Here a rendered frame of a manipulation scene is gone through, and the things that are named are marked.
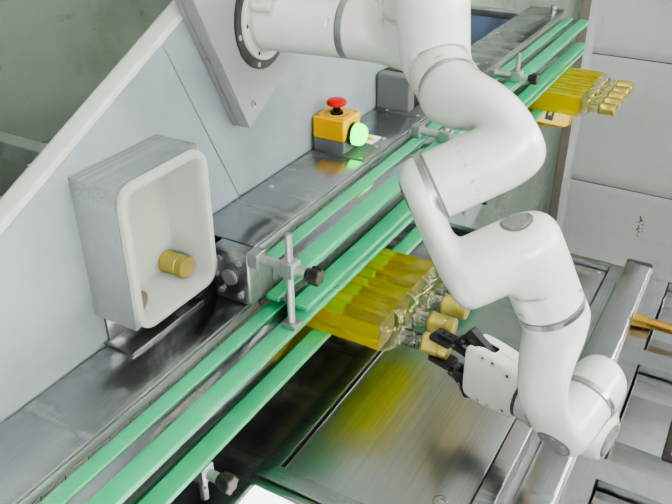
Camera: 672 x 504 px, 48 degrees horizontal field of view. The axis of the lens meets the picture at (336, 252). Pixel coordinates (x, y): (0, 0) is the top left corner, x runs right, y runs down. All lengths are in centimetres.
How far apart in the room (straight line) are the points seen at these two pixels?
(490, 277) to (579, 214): 684
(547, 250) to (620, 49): 627
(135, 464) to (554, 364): 53
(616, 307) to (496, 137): 81
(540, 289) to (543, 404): 16
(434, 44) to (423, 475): 63
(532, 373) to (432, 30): 44
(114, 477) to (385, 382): 54
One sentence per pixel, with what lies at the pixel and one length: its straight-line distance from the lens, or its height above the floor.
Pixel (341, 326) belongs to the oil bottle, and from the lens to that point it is 127.
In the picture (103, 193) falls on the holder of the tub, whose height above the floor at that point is 81.
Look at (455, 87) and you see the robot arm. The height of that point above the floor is 119.
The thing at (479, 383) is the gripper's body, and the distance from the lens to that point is 118.
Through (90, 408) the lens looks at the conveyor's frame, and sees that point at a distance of 108.
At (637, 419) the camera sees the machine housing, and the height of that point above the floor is 146.
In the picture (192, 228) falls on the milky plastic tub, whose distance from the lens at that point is 116.
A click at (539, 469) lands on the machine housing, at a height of 135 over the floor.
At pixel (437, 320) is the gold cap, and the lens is 127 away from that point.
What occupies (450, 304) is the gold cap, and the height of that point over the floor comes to 113.
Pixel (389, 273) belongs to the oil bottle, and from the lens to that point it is 135.
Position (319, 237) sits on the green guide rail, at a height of 93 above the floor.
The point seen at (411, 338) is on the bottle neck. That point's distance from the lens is 123.
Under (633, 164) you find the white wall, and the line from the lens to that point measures 739.
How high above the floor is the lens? 150
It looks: 26 degrees down
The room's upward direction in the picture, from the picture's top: 106 degrees clockwise
